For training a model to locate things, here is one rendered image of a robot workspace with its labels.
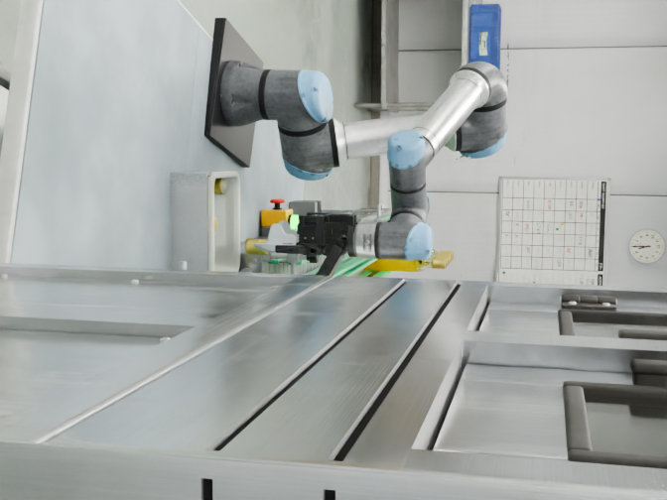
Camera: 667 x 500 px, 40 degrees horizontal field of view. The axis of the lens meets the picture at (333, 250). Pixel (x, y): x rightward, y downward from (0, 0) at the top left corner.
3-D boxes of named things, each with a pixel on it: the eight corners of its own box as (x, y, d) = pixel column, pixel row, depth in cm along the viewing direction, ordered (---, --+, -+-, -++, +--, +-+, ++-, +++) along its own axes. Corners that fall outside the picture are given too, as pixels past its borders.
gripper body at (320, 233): (304, 211, 195) (359, 213, 192) (304, 252, 196) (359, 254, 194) (294, 215, 188) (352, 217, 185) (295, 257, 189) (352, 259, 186)
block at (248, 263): (231, 294, 207) (261, 296, 205) (231, 252, 206) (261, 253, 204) (236, 292, 210) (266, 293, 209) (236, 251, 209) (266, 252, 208)
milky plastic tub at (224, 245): (173, 281, 190) (213, 283, 188) (172, 172, 187) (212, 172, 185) (203, 271, 206) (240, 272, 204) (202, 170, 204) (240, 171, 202)
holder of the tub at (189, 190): (172, 306, 190) (207, 308, 189) (170, 173, 188) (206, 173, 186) (201, 294, 207) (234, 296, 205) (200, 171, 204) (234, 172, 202)
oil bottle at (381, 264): (363, 270, 323) (444, 273, 317) (363, 254, 323) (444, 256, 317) (366, 268, 329) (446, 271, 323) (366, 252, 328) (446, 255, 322)
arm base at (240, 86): (227, 48, 211) (268, 49, 209) (247, 80, 225) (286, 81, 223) (215, 107, 207) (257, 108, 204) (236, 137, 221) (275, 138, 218)
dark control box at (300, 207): (287, 228, 274) (315, 228, 272) (287, 201, 273) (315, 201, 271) (295, 226, 282) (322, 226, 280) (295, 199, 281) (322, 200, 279)
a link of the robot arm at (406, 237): (435, 243, 192) (430, 269, 185) (382, 241, 194) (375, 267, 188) (433, 212, 187) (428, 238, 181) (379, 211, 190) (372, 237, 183)
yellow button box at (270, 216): (259, 236, 247) (286, 236, 245) (259, 207, 246) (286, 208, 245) (267, 233, 254) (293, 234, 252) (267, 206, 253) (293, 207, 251)
